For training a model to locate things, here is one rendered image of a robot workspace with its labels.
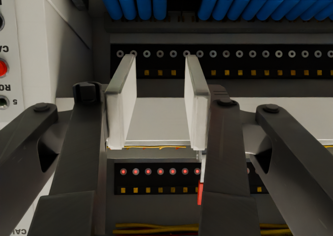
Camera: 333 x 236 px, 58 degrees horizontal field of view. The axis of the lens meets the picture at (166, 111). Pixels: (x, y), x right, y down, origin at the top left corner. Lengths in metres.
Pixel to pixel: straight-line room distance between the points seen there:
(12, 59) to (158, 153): 0.20
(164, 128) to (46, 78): 0.13
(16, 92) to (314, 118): 0.30
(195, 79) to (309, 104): 0.21
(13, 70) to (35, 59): 0.02
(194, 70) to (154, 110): 0.15
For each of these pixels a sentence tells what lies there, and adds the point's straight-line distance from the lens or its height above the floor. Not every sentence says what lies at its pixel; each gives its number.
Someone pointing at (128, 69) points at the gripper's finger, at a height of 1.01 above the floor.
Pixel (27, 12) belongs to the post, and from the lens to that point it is 0.32.
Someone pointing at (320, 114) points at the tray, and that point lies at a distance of 0.35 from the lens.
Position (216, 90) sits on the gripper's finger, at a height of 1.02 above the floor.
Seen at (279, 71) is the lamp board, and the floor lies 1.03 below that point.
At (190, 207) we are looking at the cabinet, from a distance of 0.57.
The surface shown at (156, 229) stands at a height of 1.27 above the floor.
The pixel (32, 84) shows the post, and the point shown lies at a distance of 0.32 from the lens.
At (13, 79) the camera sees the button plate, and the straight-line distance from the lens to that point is 0.33.
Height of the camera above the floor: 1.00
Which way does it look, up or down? 11 degrees up
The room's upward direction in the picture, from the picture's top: 180 degrees counter-clockwise
